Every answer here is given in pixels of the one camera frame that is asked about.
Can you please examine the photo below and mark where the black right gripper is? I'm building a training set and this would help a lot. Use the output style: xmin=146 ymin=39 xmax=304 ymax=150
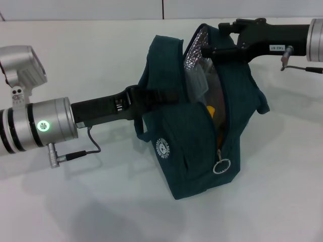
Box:
xmin=201 ymin=17 xmax=312 ymax=64

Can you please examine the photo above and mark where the dark teal insulated lunch bag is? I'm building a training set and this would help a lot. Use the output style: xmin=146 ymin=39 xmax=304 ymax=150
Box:
xmin=133 ymin=23 xmax=270 ymax=201

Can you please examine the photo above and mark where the yellow toy banana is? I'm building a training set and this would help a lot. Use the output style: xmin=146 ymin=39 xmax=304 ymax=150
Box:
xmin=206 ymin=105 xmax=225 ymax=142

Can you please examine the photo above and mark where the grey right arm cable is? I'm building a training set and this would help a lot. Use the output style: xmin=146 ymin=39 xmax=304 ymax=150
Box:
xmin=279 ymin=45 xmax=323 ymax=76

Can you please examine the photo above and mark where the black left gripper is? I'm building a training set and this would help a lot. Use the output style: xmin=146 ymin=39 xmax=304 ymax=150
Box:
xmin=70 ymin=85 xmax=183 ymax=129

